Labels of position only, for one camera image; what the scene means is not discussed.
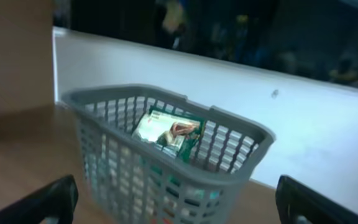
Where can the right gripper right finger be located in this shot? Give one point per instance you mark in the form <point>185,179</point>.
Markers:
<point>296,203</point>

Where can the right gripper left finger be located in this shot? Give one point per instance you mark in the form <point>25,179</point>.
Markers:
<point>55,202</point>

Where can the green coffee bean bag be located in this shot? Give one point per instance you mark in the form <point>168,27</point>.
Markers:
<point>173,134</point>

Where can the grey plastic basket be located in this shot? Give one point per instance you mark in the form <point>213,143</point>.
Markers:
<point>140,182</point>

